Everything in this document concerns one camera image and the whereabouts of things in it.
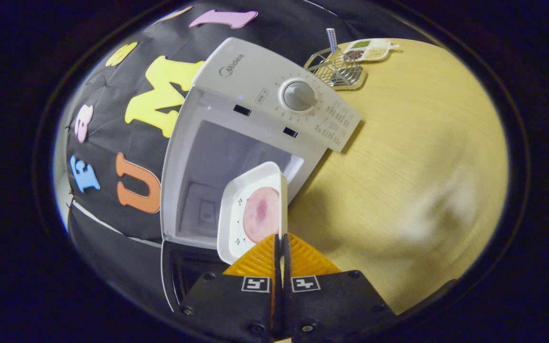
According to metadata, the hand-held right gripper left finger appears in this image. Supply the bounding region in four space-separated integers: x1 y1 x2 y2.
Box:
172 233 282 341

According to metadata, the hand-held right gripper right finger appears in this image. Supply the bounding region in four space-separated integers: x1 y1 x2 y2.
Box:
283 232 397 343

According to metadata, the pink ham slice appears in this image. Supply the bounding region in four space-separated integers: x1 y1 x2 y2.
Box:
243 187 281 243

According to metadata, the white square plate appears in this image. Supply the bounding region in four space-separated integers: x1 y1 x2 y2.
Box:
217 161 288 265

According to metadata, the white microwave oven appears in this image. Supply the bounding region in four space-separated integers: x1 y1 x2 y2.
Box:
159 37 362 313

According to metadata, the white divided seasoning tray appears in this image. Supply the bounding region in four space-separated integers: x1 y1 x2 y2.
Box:
341 38 400 62

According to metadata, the metal wire rack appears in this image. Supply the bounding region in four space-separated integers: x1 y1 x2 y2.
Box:
303 46 368 91

